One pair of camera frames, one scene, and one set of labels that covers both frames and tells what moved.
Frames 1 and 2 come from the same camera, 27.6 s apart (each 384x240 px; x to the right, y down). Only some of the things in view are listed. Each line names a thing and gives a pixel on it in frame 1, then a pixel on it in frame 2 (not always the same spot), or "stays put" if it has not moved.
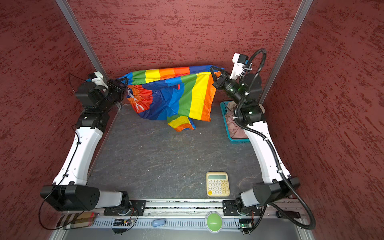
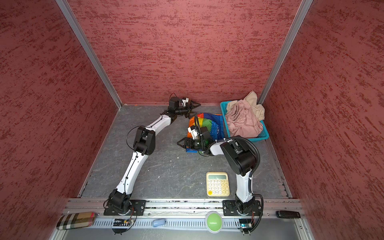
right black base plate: (230, 208) stays put
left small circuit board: (120, 225) stays put
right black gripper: (221, 82) to (187, 140)
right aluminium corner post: (301, 14) stays put
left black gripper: (114, 84) to (189, 109)
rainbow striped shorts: (179, 95) to (213, 122)
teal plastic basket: (223, 105) stays put
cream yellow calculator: (217, 184) stays put
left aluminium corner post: (81, 38) stays put
